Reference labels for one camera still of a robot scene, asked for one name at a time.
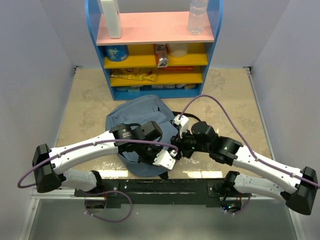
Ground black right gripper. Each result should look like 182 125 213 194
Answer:
166 125 211 160

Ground blue-grey fabric backpack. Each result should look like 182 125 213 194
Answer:
105 95 178 179

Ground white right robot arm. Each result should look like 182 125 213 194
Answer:
171 120 320 216

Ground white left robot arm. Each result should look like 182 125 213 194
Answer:
32 121 163 196

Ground yellow chips bag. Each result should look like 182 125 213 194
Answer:
110 67 157 82

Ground white items on bottom shelf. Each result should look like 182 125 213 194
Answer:
115 83 198 93

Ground flat red box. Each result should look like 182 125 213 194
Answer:
162 66 194 71

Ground blue wooden shelf unit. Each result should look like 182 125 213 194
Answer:
84 0 224 101

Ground translucent white plastic cup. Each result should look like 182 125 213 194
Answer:
166 43 189 58

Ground red and silver snack box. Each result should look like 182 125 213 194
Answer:
155 44 169 68

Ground blue cylindrical snack can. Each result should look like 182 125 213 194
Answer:
105 45 129 62

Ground clear plastic water bottle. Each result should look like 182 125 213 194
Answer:
187 0 209 35

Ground white rectangular bottle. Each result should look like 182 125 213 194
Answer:
100 0 122 39

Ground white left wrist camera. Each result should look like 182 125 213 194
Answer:
152 149 176 171

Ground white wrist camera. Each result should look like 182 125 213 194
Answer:
172 114 189 135
152 149 176 171

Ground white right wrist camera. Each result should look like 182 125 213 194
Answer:
172 114 189 135

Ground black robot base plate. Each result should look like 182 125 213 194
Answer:
73 178 252 209

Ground aluminium front frame rail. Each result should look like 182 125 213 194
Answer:
35 172 300 200

